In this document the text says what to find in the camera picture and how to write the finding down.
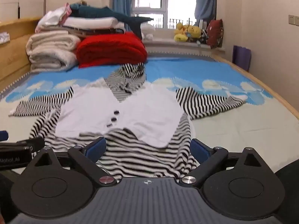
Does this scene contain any yellow plush toy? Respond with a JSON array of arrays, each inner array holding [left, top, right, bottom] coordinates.
[[174, 23, 188, 43], [186, 24, 202, 43]]

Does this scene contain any red bag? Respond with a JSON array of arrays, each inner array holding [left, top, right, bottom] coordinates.
[[207, 19, 225, 49]]

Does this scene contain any white windowsill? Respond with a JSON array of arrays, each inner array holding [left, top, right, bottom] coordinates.
[[142, 39, 226, 52]]

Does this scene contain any purple box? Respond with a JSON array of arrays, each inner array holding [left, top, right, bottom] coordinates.
[[232, 45, 252, 72]]

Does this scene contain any white folded quilt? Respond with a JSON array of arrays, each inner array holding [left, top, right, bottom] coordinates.
[[59, 16, 127, 32]]

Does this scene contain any dark cloth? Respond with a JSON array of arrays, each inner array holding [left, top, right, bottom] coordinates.
[[274, 163, 299, 217]]

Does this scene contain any wooden bed frame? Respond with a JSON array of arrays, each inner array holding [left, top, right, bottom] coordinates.
[[214, 53, 299, 120]]

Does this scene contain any teal shark plush toy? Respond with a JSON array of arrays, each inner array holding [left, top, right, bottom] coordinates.
[[69, 3, 154, 39]]

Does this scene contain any window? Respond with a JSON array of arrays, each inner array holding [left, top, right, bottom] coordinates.
[[130, 0, 199, 30]]

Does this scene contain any wooden headboard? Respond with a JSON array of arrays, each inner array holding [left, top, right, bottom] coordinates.
[[0, 16, 43, 89]]

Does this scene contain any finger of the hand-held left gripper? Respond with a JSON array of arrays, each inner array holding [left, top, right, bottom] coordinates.
[[0, 137, 45, 154]]

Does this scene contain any cream folded blanket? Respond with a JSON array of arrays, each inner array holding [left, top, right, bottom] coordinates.
[[26, 30, 81, 73]]

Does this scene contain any pink and white clothes pile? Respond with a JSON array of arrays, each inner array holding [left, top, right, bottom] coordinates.
[[35, 3, 73, 33]]

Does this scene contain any white plush toy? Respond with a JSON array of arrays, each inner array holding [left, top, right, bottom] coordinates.
[[140, 24, 156, 41]]

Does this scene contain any blue and white printed blanket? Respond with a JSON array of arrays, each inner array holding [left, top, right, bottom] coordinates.
[[0, 51, 299, 192]]

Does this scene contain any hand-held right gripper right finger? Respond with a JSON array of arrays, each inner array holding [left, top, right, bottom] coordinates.
[[181, 139, 277, 186]]

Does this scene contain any red knitted blanket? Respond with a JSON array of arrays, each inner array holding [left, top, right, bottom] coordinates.
[[76, 32, 148, 69]]

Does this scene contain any striped top with white vest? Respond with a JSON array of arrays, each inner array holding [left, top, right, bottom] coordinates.
[[9, 63, 248, 180]]

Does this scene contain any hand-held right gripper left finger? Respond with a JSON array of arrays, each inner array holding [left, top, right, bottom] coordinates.
[[27, 137, 117, 185]]

